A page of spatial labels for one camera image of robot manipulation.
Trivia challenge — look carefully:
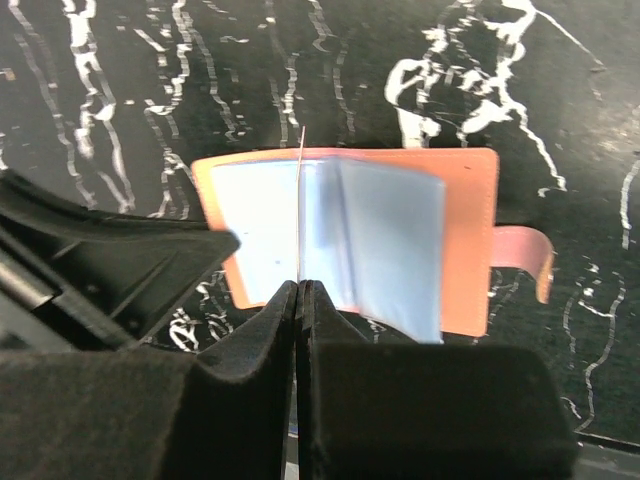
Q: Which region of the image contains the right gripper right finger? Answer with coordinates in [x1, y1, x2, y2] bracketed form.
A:
[297, 281, 578, 479]

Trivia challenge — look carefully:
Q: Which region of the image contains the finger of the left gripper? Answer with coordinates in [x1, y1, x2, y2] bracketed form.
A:
[1, 170, 239, 350]

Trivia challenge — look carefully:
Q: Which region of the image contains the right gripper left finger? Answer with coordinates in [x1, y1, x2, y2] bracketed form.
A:
[1, 282, 297, 479]

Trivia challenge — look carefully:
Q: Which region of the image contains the pink leather card holder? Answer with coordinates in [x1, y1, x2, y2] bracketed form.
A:
[192, 147, 555, 343]

